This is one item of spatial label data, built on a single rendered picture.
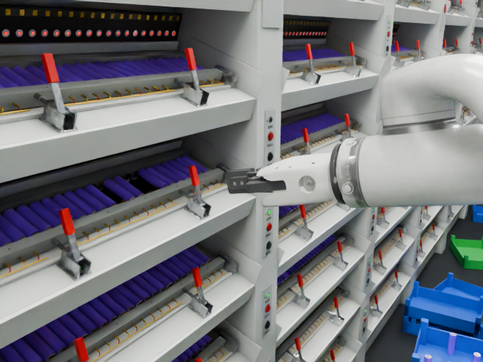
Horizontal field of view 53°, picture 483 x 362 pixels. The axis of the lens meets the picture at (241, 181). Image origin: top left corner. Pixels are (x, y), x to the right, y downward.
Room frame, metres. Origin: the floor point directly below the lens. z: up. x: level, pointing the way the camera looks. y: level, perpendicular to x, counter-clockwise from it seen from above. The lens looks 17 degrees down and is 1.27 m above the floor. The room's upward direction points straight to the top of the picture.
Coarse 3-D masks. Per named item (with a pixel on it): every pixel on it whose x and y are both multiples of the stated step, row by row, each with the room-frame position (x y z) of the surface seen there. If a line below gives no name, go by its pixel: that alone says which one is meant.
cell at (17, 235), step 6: (0, 216) 0.64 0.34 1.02; (0, 222) 0.63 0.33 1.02; (6, 222) 0.63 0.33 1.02; (0, 228) 0.63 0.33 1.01; (6, 228) 0.62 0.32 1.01; (12, 228) 0.62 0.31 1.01; (6, 234) 0.62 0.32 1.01; (12, 234) 0.62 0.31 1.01; (18, 234) 0.62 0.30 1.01; (12, 240) 0.61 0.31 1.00; (18, 240) 0.61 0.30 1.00
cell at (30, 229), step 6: (6, 210) 0.66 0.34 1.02; (12, 210) 0.66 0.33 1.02; (6, 216) 0.65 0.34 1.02; (12, 216) 0.65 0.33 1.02; (18, 216) 0.65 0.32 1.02; (12, 222) 0.65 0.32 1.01; (18, 222) 0.64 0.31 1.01; (24, 222) 0.64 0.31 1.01; (18, 228) 0.64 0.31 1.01; (24, 228) 0.63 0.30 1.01; (30, 228) 0.63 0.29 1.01; (36, 228) 0.64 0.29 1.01; (24, 234) 0.63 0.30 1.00; (30, 234) 0.63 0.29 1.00
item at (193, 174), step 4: (188, 168) 0.83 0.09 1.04; (192, 168) 0.82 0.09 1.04; (192, 172) 0.82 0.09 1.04; (196, 172) 0.83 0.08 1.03; (192, 176) 0.82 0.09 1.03; (196, 176) 0.83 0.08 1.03; (192, 180) 0.82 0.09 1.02; (196, 180) 0.82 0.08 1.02; (196, 184) 0.82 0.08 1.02; (196, 188) 0.82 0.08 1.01; (196, 192) 0.82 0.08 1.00; (200, 192) 0.83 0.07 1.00; (196, 196) 0.82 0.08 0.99; (200, 196) 0.82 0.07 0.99; (200, 200) 0.82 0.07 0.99; (200, 204) 0.82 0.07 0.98
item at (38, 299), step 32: (96, 160) 0.83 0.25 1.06; (128, 160) 0.89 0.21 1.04; (224, 160) 0.98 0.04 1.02; (0, 192) 0.68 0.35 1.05; (192, 192) 0.89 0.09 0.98; (224, 192) 0.92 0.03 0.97; (256, 192) 0.94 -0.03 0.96; (160, 224) 0.76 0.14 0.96; (192, 224) 0.79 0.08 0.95; (224, 224) 0.87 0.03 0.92; (32, 256) 0.61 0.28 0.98; (96, 256) 0.64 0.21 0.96; (128, 256) 0.66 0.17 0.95; (160, 256) 0.72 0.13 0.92; (0, 288) 0.54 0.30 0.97; (32, 288) 0.55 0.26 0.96; (64, 288) 0.57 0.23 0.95; (96, 288) 0.61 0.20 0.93; (0, 320) 0.49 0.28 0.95; (32, 320) 0.53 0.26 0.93
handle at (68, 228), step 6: (60, 210) 0.60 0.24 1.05; (66, 210) 0.61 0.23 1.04; (60, 216) 0.60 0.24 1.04; (66, 216) 0.61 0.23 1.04; (66, 222) 0.60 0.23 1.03; (72, 222) 0.61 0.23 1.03; (66, 228) 0.60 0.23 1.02; (72, 228) 0.61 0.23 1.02; (66, 234) 0.60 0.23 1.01; (72, 234) 0.60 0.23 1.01; (72, 240) 0.60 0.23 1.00; (72, 246) 0.60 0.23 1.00; (72, 252) 0.60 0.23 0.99; (78, 252) 0.60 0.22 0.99; (72, 258) 0.60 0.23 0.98; (78, 258) 0.60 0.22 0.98
